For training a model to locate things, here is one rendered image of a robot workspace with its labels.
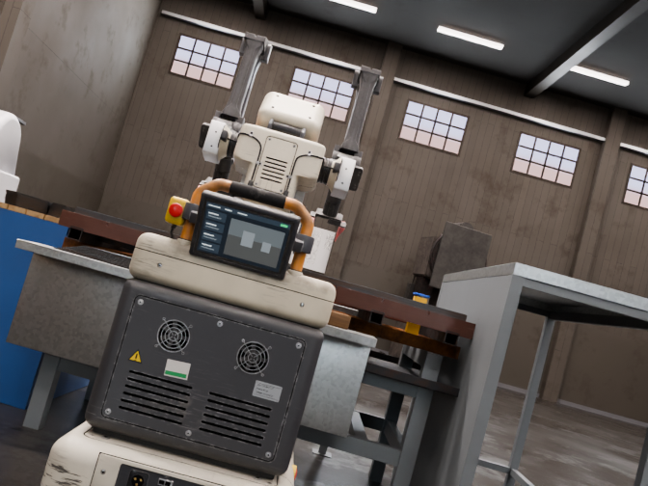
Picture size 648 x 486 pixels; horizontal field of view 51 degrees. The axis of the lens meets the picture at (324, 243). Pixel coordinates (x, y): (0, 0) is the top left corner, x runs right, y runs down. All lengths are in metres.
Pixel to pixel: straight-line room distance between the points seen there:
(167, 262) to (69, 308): 0.95
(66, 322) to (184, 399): 0.98
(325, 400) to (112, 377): 0.96
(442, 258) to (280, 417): 10.38
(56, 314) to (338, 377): 1.07
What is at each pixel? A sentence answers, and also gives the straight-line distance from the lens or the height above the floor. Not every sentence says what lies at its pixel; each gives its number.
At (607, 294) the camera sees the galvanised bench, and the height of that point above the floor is 1.03.
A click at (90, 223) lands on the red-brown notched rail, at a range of 2.72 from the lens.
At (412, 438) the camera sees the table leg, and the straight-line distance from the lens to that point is 2.69.
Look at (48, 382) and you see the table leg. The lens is 2.82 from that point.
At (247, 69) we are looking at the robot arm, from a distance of 2.48.
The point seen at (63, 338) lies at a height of 0.37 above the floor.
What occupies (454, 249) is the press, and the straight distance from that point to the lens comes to 12.16.
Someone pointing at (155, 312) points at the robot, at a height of 0.62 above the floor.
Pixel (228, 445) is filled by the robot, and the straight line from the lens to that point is 1.82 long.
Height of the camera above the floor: 0.77
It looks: 4 degrees up
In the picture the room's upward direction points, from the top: 16 degrees clockwise
